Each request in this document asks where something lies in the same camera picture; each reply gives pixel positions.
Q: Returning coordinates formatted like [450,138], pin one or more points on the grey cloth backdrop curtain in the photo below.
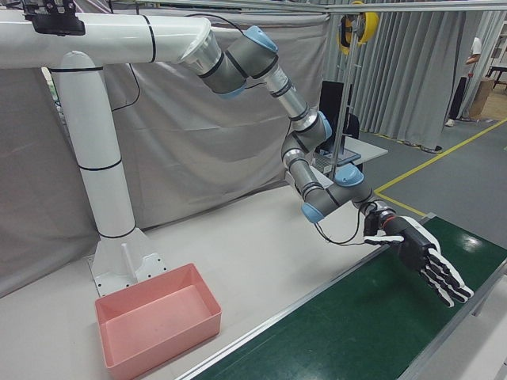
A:
[178,138]

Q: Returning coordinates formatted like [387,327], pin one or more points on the UR5e robot arm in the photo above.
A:
[245,63]

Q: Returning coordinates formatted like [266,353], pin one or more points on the white robot torso column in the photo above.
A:
[99,158]

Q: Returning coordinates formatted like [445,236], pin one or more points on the black office chair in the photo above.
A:
[352,126]

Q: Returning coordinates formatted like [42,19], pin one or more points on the green conveyor belt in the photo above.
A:
[356,316]

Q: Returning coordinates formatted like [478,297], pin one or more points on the black background screen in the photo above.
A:
[330,107]

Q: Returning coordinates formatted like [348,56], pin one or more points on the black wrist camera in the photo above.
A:
[372,223]

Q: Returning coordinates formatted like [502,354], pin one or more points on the pink plastic basket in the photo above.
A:
[158,316]

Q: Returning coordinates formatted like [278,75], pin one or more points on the black overhead camera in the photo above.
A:
[55,23]

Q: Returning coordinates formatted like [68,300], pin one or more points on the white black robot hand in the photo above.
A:
[416,245]

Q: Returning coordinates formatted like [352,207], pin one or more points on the person in white shirt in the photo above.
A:
[476,47]

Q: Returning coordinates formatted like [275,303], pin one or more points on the grey side table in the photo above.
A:
[368,152]

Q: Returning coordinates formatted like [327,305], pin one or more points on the yellow hard hat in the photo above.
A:
[344,39]
[370,25]

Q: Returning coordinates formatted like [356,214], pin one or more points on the cardboard box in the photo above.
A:
[485,97]

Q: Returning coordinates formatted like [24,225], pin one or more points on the grey pleated curtain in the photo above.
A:
[416,79]

